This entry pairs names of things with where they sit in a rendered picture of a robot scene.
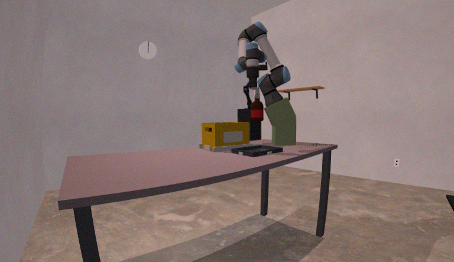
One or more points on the yellow bottle crate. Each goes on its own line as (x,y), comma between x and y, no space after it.
(224,134)

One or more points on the brown bottle with red band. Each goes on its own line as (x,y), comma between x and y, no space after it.
(257,110)

